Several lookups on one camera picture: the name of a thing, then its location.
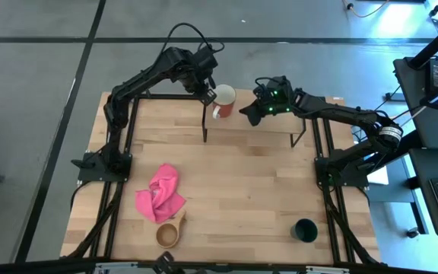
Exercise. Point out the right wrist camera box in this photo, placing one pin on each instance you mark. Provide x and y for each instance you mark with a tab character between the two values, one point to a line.
266	85

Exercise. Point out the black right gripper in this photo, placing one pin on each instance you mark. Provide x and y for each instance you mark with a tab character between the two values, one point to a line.
280	102

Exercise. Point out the black diagonal post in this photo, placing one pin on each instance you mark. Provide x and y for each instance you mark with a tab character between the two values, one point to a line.
437	42

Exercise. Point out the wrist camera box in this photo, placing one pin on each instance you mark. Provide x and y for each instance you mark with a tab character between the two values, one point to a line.
207	58
266	85

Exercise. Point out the wooden shelf black legs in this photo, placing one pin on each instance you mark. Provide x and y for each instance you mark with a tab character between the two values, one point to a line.
268	122

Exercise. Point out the black crossbar silver brackets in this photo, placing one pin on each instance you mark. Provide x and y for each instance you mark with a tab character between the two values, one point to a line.
32	266

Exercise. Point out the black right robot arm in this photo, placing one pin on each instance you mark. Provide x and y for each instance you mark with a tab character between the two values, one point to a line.
340	112

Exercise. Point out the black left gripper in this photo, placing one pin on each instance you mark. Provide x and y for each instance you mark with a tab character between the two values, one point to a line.
198	80

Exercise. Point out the black caster wheel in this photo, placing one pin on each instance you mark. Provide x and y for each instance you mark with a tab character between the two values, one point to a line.
413	233

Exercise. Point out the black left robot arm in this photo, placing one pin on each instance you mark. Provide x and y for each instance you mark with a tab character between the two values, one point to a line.
114	129

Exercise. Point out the black aluminium table frame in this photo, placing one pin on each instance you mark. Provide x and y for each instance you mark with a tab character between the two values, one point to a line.
165	97

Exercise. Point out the pink cloth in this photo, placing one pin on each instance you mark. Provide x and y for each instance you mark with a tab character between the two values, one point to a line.
162	198

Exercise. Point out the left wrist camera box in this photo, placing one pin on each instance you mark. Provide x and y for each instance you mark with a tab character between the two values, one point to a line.
207	58

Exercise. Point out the dark green cup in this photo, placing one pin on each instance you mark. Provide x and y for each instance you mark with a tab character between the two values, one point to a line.
304	230

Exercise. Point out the black jointed device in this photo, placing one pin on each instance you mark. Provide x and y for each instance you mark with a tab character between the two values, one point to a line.
164	262

